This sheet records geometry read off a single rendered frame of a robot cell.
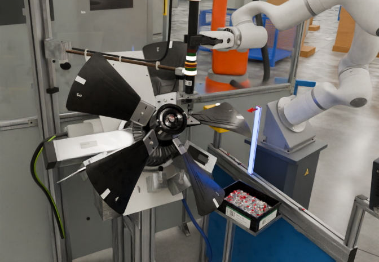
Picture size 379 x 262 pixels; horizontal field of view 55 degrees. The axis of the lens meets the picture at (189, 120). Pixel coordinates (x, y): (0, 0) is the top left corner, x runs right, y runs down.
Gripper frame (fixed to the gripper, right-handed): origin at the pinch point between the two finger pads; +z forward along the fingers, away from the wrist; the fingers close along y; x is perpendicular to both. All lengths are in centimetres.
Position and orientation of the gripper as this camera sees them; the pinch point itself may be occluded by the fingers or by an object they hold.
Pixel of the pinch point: (192, 39)
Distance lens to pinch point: 129.6
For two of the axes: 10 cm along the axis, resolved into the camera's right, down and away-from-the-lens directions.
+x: 0.6, -9.3, -3.7
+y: -5.0, -3.5, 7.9
